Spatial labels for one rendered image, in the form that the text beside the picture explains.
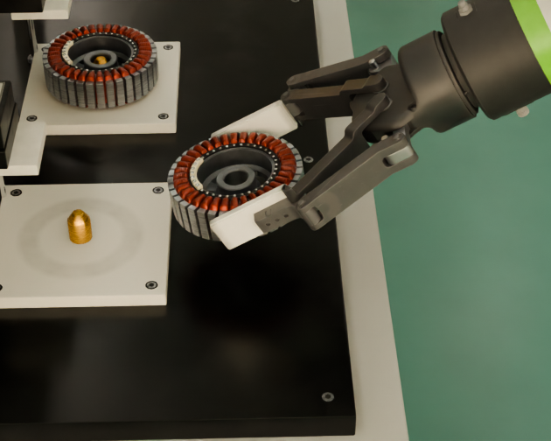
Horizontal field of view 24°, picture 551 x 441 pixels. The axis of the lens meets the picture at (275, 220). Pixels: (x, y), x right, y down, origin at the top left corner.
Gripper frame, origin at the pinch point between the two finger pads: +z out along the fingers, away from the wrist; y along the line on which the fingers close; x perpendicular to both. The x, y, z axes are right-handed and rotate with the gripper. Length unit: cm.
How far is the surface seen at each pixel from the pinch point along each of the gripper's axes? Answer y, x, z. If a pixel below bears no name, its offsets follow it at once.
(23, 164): -2.8, 12.1, 12.4
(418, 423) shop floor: 48, -86, 20
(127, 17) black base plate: 38.8, 0.2, 13.8
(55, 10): 21.3, 12.1, 12.4
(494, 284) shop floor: 79, -94, 5
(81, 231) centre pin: -0.8, 2.9, 13.7
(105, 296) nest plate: -7.4, 0.5, 12.4
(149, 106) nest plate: 19.7, -0.5, 10.4
